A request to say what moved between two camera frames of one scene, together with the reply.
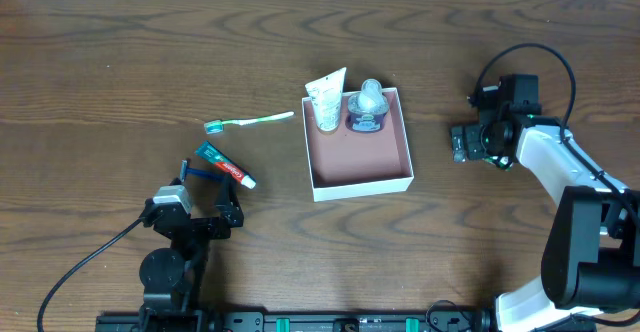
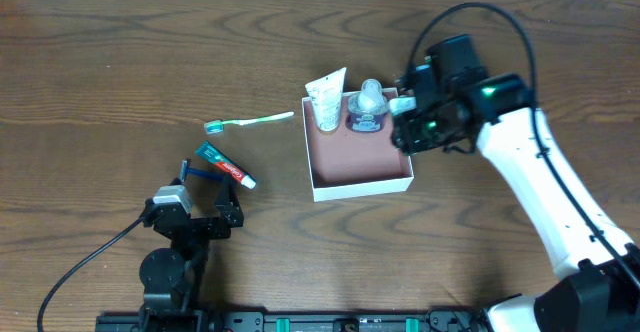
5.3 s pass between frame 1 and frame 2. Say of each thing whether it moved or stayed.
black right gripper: moved
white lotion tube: stayed
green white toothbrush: stayed
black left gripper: stayed
